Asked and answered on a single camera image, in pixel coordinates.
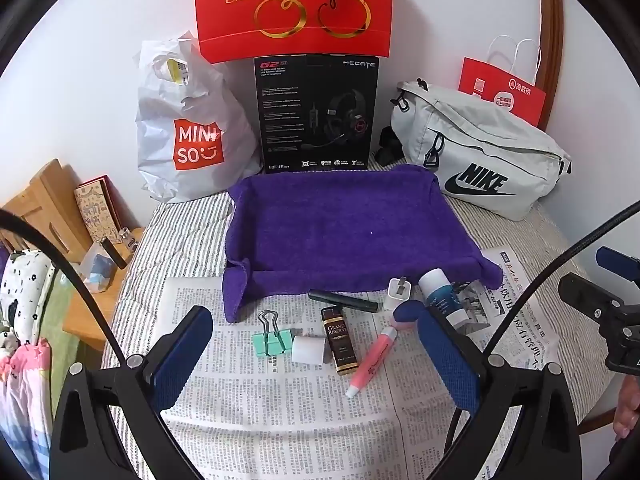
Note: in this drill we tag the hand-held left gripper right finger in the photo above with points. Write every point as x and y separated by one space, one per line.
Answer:
445 357

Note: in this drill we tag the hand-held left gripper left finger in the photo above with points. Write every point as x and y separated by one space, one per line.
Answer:
180 357

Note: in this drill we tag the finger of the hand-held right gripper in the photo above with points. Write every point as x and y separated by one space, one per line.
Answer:
590 295
617 262

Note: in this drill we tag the white and blue bottle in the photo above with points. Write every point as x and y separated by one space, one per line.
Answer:
440 295

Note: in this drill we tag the pink flashlight pen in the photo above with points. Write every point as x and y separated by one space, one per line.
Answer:
372 360

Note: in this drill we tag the mint green binder clip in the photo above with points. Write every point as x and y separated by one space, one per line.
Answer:
274 342

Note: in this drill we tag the brown Grand Reserve lighter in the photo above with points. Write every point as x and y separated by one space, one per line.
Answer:
340 342

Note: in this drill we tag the white tape roll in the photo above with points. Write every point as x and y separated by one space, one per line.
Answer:
307 350

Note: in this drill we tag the person's right hand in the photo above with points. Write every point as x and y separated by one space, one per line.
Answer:
631 405

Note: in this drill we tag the white charger plug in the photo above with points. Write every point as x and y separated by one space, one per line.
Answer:
397 294

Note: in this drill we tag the striped bed sheet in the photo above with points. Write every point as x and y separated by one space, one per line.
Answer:
170 255

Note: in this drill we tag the newspaper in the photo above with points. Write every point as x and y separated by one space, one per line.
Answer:
280 410

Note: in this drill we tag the black tube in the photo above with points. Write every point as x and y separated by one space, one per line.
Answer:
345 301

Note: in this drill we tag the translucent box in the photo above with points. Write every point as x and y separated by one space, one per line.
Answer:
97 270

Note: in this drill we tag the black cylinder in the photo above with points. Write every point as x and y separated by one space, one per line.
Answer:
114 254

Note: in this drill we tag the small glass bottle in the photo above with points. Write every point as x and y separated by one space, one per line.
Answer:
127 241

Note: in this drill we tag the pink printed cloth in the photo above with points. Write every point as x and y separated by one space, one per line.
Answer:
25 400

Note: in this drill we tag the purple towel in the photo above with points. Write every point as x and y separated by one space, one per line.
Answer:
350 225

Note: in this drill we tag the white floral cloth bag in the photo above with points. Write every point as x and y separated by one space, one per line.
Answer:
25 295

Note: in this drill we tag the red-edged patterned book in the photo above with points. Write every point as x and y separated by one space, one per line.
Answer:
97 210

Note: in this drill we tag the grey waist bag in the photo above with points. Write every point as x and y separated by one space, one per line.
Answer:
480 150

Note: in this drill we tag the small red paper bag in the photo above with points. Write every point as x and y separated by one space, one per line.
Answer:
500 95

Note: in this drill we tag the wooden nightstand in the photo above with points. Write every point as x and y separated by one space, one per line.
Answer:
45 195

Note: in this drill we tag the white plastic shopping bag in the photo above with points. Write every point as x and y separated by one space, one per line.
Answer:
195 125

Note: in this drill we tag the black headset box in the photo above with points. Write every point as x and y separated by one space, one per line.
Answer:
300 115

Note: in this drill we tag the red gift bag gold print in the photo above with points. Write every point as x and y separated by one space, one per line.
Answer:
290 10

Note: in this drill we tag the brown wooden frame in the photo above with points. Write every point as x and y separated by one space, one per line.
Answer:
550 50

